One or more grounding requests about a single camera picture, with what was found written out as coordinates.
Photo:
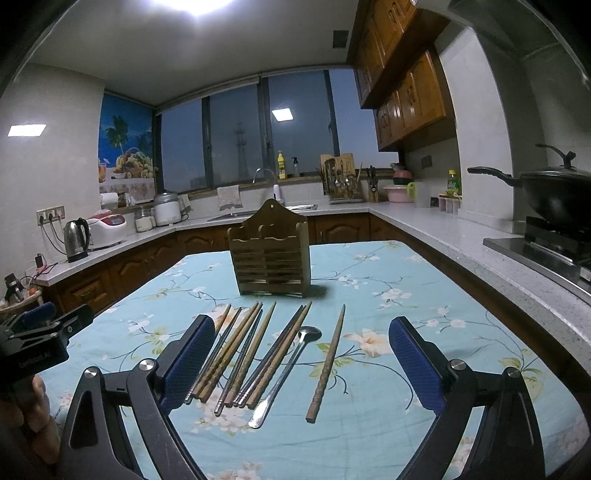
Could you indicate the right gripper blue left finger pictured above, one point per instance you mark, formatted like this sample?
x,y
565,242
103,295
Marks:
x,y
94,442

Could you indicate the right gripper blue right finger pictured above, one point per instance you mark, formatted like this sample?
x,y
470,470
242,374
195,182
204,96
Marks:
x,y
508,443

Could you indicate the wooden chopstick pair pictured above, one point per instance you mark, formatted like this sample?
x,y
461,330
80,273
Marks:
x,y
206,393
228,350

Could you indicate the dark wooden chopstick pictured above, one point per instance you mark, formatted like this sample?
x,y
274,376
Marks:
x,y
316,400

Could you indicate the metal spoon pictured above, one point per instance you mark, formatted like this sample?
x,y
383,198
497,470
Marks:
x,y
305,335

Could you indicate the kitchen faucet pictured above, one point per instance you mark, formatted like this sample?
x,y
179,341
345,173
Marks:
x,y
267,176

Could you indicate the person's left hand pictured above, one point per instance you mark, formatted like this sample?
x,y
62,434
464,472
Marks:
x,y
27,428

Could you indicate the steel electric kettle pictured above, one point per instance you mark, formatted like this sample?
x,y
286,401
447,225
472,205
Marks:
x,y
76,237

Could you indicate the white red rice cooker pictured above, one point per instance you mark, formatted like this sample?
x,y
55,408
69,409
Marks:
x,y
106,230

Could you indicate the floral blue tablecloth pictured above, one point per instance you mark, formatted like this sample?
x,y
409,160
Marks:
x,y
370,422

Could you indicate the glass jar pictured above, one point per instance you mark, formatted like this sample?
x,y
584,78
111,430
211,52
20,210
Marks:
x,y
143,220

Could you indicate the white round cooker pot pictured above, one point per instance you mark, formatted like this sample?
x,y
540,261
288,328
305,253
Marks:
x,y
166,209

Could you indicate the gas stove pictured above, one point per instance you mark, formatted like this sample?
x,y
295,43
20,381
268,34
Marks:
x,y
563,258

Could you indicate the tropical fruit poster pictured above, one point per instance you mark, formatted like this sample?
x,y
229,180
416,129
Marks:
x,y
125,148

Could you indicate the hanging dish cloth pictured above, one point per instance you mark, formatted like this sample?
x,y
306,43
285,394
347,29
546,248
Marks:
x,y
229,197

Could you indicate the wooden utensil holder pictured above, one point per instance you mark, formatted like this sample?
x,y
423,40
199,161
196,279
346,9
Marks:
x,y
270,252

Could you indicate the black wok with lid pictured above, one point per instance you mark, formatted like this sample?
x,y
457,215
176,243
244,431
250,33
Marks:
x,y
560,195

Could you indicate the green oil bottle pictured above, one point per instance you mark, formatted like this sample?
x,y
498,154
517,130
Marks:
x,y
454,188

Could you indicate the pink basin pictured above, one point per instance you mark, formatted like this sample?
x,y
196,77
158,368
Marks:
x,y
399,194

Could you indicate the yellow dish soap bottle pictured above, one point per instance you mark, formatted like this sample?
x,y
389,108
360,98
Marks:
x,y
281,164

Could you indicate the knife block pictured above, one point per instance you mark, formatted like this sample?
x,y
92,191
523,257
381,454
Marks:
x,y
373,184

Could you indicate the dark pump bottle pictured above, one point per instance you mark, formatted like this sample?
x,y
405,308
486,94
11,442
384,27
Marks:
x,y
296,167

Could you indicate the dish drying rack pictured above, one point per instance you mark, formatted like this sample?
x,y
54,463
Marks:
x,y
341,180

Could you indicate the upper wooden cabinets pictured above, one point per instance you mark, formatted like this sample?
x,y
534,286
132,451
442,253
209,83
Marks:
x,y
399,76

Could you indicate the wall power socket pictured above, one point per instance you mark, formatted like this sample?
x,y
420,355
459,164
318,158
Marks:
x,y
50,214

